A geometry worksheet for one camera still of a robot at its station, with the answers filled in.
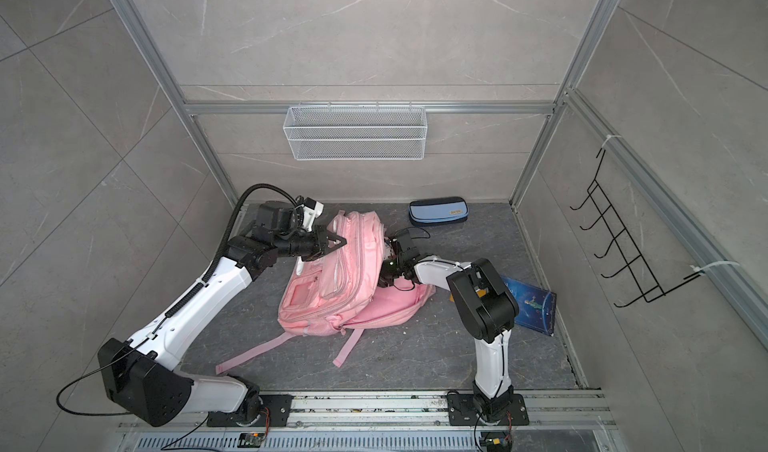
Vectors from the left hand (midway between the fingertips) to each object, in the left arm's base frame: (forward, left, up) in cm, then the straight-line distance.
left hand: (347, 235), depth 73 cm
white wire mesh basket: (+44, -1, +1) cm, 44 cm away
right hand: (+2, -1, -21) cm, 22 cm away
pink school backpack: (-12, +2, -7) cm, 14 cm away
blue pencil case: (+32, -31, -26) cm, 51 cm away
